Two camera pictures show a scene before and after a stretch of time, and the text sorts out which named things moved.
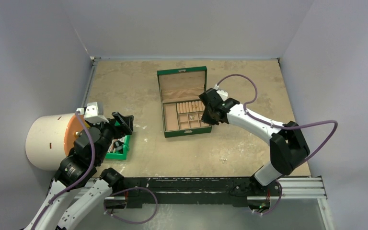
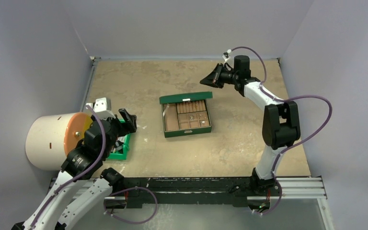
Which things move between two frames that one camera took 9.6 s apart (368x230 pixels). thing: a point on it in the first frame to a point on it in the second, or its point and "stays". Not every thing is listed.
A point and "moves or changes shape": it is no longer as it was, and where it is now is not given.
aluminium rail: [303, 188] stays
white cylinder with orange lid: [50, 138] stays
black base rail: [235, 190] stays
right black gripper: [212, 107] to [220, 75]
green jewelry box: [182, 108] moves or changes shape
